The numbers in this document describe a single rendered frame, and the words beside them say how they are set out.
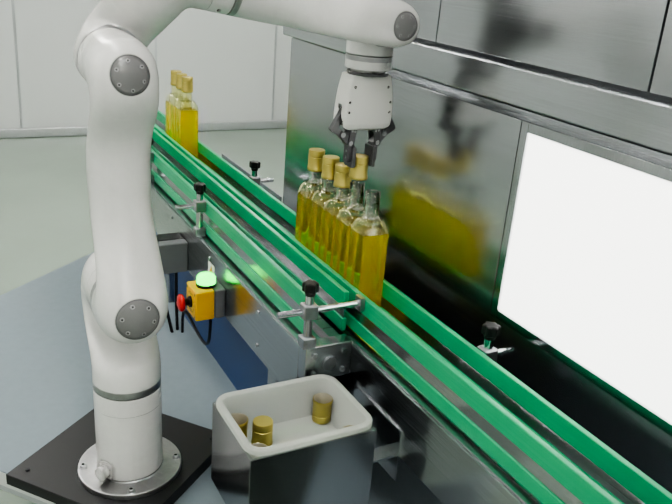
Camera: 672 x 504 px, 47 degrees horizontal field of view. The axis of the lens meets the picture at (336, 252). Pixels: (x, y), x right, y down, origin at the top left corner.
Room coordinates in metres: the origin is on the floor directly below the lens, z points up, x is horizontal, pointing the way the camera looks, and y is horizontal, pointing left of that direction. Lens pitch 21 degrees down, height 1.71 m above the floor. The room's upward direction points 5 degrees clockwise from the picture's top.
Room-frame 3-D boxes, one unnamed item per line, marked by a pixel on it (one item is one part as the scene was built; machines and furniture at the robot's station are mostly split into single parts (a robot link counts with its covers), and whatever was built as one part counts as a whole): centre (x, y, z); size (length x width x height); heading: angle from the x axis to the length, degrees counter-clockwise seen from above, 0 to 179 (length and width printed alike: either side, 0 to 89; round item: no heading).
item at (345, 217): (1.40, -0.03, 1.16); 0.06 x 0.06 x 0.21; 28
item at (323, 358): (1.23, 0.00, 1.02); 0.09 x 0.04 x 0.07; 119
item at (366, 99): (1.40, -0.03, 1.47); 0.10 x 0.07 x 0.11; 118
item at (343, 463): (1.09, 0.02, 0.92); 0.27 x 0.17 x 0.15; 119
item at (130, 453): (1.19, 0.36, 0.87); 0.19 x 0.19 x 0.18
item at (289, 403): (1.07, 0.05, 0.97); 0.22 x 0.17 x 0.09; 119
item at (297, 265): (2.04, 0.40, 1.10); 1.75 x 0.01 x 0.08; 29
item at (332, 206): (1.45, 0.00, 1.16); 0.06 x 0.06 x 0.21; 29
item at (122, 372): (1.22, 0.37, 1.08); 0.19 x 0.12 x 0.24; 28
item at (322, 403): (1.16, 0.00, 0.96); 0.04 x 0.04 x 0.04
